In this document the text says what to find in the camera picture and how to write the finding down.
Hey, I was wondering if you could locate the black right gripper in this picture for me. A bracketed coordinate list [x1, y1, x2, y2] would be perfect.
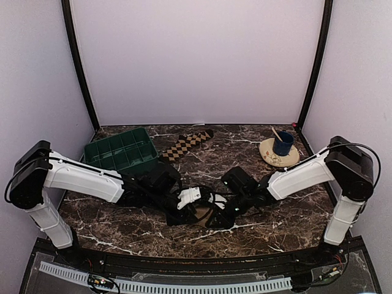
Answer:
[206, 190, 252, 230]

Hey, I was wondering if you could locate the tan ribbed sock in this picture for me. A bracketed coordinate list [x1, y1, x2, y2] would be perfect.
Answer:
[195, 206, 214, 228]

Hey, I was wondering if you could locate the green plastic divider tray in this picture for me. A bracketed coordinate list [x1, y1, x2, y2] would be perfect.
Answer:
[83, 127, 159, 175]

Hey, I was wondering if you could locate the brown argyle sock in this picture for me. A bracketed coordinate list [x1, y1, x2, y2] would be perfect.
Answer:
[159, 129, 214, 164]

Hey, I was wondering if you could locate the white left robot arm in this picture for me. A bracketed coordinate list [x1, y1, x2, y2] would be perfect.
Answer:
[4, 140, 201, 267]

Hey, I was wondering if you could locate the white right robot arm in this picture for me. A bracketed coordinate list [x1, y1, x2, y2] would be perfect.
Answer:
[206, 136, 381, 266]

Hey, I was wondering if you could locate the cream floral plate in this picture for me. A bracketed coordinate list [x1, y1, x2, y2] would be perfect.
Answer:
[258, 138, 300, 168]

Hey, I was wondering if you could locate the blue speckled mug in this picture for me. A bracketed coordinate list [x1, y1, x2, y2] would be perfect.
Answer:
[273, 131, 294, 156]

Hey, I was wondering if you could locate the wooden spoon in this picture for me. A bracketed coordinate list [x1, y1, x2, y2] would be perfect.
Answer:
[271, 127, 283, 142]

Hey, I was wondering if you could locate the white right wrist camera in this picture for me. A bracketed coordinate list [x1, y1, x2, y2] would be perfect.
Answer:
[209, 194, 227, 209]

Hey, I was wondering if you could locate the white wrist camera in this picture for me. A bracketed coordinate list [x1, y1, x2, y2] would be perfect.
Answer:
[209, 194, 227, 209]
[177, 187, 202, 210]

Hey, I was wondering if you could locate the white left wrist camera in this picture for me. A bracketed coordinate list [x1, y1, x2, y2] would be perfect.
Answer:
[177, 187, 202, 210]

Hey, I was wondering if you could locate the black front rail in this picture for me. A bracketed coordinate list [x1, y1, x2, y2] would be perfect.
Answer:
[68, 248, 320, 274]

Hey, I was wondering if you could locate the white slotted cable duct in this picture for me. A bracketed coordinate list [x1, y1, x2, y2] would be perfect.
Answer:
[39, 262, 293, 293]

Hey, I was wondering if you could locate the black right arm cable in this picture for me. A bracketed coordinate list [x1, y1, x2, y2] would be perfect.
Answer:
[284, 143, 382, 224]

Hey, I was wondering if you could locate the left black frame post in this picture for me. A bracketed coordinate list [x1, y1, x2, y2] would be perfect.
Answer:
[61, 0, 100, 132]

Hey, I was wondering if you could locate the black frame post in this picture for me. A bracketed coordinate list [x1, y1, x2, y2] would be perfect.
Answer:
[296, 0, 333, 132]
[61, 0, 100, 132]

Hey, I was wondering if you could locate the right black frame post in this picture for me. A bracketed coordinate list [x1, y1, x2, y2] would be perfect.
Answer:
[296, 0, 333, 132]

